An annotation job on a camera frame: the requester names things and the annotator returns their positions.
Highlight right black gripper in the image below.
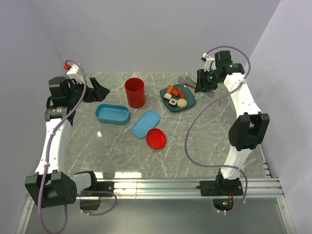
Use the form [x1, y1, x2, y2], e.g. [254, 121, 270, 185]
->
[194, 69, 221, 93]

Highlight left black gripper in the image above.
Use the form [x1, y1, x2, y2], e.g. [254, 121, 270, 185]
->
[67, 77, 110, 106]

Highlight metal food tongs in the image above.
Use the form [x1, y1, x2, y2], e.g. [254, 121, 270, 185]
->
[178, 76, 215, 99]

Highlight red sausage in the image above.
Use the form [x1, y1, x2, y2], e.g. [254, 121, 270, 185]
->
[177, 87, 185, 99]

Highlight white steamed bun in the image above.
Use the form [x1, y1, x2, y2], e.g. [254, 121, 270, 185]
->
[177, 98, 187, 108]

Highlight orange grilled salmon piece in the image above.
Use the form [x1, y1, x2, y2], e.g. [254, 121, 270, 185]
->
[166, 85, 174, 94]

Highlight orange fried shrimp piece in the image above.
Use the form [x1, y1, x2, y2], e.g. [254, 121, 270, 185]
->
[172, 88, 179, 97]

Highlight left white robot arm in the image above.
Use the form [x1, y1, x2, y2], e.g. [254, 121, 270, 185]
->
[25, 77, 110, 208]

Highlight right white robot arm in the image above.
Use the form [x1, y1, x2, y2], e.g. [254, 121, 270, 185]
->
[195, 50, 270, 195]

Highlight blue lunch box base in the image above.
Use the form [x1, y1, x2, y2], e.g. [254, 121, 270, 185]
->
[95, 103, 130, 124]

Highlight blue lunch box lid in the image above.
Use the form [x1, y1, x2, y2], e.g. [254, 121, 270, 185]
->
[132, 110, 160, 139]

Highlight dark teal square plate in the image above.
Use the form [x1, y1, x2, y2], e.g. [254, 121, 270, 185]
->
[160, 84, 196, 113]

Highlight sushi roll red centre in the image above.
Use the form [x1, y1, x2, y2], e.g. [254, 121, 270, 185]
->
[169, 98, 177, 107]

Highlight red ribbed cup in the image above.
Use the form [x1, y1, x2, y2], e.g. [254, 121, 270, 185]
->
[125, 78, 145, 109]

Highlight sushi roll white centre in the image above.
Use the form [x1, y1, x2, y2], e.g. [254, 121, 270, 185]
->
[163, 93, 172, 101]

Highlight red round cup lid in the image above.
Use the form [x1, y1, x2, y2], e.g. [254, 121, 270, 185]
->
[146, 128, 166, 150]

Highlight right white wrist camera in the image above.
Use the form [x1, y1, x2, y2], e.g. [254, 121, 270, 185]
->
[201, 53, 216, 72]

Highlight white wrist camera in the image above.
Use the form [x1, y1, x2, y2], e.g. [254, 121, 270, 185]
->
[63, 63, 83, 83]
[201, 53, 216, 72]

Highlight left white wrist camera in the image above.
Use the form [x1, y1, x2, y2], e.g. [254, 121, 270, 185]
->
[63, 63, 83, 83]

